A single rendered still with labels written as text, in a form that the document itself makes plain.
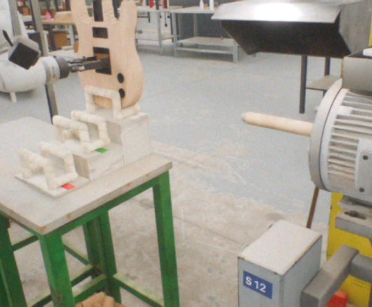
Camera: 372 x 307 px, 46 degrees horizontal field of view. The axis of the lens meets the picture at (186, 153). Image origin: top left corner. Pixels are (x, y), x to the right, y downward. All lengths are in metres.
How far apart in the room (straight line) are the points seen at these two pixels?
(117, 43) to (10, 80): 0.40
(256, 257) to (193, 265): 1.84
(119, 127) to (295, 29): 0.75
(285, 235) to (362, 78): 0.33
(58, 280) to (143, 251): 1.36
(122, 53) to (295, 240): 1.00
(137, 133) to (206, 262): 1.21
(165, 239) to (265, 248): 1.00
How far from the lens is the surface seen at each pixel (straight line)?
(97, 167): 1.60
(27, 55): 0.79
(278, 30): 1.22
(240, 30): 1.18
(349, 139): 0.90
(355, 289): 2.37
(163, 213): 1.75
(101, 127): 1.62
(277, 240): 0.87
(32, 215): 1.46
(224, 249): 2.78
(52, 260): 1.47
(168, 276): 1.93
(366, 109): 0.92
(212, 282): 2.54
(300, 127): 1.05
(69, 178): 1.57
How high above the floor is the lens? 1.61
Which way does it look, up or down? 23 degrees down
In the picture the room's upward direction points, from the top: 4 degrees counter-clockwise
